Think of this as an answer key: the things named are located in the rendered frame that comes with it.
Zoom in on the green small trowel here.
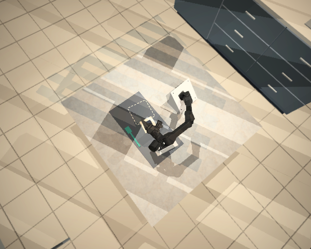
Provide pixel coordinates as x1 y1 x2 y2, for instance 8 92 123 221
125 126 140 147

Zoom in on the cream tile with dark square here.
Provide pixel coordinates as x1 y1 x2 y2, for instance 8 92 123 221
140 116 156 133

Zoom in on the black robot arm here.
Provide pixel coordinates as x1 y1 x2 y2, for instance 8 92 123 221
148 91 195 152

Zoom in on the dark grey mat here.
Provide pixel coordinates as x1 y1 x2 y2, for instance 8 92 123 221
109 92 183 168

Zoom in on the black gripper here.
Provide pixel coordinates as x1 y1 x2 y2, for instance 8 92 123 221
141 119 160 139

